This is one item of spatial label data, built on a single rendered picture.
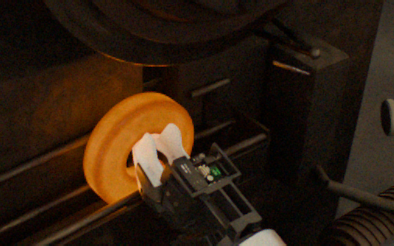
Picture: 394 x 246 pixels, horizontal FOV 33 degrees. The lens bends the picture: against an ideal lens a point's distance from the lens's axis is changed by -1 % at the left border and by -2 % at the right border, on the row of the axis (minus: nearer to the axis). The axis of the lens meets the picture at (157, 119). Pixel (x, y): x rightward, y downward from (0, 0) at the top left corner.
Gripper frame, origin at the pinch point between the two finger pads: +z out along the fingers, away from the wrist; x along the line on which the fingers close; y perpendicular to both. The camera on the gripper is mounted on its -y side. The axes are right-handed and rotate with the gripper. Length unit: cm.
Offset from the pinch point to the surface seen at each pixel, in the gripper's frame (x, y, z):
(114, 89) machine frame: 0.3, 2.9, 6.8
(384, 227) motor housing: -36.6, -18.1, -21.6
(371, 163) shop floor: -108, -82, 12
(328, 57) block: -30.7, 4.5, -2.0
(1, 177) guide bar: 17.6, -2.6, 3.9
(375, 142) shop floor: -118, -84, 18
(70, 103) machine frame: 6.8, 3.1, 6.8
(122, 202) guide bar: 5.3, -4.2, -5.1
